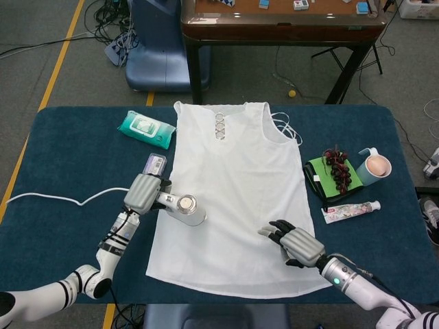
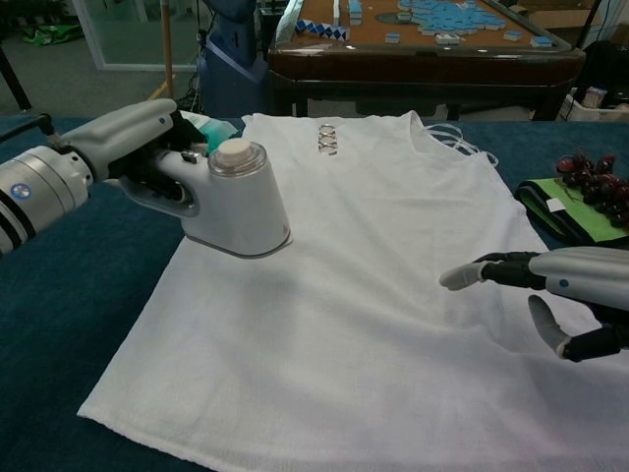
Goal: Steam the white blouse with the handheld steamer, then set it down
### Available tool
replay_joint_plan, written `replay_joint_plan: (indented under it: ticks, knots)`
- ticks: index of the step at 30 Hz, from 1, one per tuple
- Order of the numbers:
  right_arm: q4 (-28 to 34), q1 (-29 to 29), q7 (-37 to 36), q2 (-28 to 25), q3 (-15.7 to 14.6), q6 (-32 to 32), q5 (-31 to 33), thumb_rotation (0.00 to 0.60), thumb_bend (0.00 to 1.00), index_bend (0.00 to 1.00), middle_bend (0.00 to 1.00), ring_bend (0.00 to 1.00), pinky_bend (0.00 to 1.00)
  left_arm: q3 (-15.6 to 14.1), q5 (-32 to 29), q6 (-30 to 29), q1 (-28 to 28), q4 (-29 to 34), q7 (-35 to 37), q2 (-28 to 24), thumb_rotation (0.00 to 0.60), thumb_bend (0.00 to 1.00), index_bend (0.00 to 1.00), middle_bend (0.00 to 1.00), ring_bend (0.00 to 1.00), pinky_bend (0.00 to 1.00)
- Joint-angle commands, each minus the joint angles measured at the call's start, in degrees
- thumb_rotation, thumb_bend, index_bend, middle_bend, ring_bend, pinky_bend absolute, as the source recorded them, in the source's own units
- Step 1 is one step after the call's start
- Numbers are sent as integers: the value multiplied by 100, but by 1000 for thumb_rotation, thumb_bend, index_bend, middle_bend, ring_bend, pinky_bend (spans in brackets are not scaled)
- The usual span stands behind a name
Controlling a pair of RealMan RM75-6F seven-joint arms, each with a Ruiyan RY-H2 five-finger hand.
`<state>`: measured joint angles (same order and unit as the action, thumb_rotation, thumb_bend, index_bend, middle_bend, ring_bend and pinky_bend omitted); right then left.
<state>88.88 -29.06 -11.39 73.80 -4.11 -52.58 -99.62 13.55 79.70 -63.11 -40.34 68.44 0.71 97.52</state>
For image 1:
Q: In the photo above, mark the clear box purple contents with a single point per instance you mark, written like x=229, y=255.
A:
x=156, y=164

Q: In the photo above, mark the brown mahjong table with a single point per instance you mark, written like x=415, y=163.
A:
x=274, y=32

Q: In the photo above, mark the blue mahjong tile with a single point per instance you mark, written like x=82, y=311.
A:
x=263, y=3
x=361, y=7

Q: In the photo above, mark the green cloth black trim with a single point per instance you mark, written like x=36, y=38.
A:
x=319, y=174

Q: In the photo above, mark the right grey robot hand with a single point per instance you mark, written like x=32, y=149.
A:
x=302, y=246

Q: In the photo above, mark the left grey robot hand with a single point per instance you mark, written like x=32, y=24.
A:
x=142, y=192

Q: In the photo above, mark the blue white snake puzzle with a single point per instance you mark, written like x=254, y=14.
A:
x=223, y=2

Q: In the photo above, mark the blue mug pink inside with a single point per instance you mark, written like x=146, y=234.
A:
x=375, y=168

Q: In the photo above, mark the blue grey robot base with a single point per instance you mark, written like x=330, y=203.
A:
x=216, y=317

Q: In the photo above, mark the white faced mahjong tile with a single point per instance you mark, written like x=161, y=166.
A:
x=299, y=4

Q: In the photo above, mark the floral toothpaste tube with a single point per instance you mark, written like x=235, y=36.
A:
x=346, y=210

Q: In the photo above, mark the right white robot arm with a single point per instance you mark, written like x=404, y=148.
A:
x=356, y=284

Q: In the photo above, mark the white handheld garment steamer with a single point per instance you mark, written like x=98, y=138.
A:
x=187, y=209

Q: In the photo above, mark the green wet wipes pack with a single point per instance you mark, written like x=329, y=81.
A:
x=145, y=128

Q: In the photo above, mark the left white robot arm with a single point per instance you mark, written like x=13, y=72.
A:
x=113, y=240

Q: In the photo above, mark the small yellow ball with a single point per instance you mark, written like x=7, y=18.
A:
x=292, y=93

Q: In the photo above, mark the dark red grape bunch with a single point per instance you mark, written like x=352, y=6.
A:
x=339, y=171

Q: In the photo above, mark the grey power strip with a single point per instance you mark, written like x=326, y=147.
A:
x=115, y=51

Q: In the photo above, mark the dark blue table cover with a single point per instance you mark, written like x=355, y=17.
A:
x=79, y=150

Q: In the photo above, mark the blue chair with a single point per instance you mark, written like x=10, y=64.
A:
x=157, y=51

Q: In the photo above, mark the white storage box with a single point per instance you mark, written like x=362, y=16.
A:
x=416, y=7

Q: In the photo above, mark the white grey floor device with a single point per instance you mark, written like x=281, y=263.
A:
x=432, y=166

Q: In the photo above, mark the grey white sneaker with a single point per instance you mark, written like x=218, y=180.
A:
x=430, y=216

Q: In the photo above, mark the white sleeveless top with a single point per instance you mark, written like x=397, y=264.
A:
x=236, y=164

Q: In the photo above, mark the black stand legs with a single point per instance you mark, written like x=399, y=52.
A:
x=377, y=58

